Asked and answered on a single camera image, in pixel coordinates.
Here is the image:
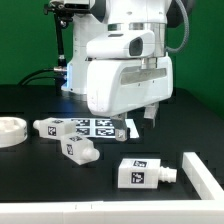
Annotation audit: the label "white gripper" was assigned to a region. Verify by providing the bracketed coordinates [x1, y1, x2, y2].
[87, 55, 173, 141]

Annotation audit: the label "white round stool seat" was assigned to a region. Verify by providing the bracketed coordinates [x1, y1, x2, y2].
[0, 117, 27, 148]

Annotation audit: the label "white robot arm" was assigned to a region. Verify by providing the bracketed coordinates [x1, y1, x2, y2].
[63, 0, 195, 141]

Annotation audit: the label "white marker sheet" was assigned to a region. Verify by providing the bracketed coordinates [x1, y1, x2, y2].
[61, 117, 140, 140]

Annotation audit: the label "white L-shaped obstacle fence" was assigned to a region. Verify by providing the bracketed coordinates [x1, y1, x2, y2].
[0, 152, 224, 224]

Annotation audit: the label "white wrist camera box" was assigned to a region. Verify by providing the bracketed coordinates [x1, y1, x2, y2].
[86, 30, 155, 59]

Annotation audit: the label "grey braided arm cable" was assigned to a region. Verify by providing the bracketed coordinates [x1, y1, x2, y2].
[165, 0, 190, 54]

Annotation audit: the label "black cables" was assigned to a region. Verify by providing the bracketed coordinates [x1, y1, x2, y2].
[17, 66, 68, 87]

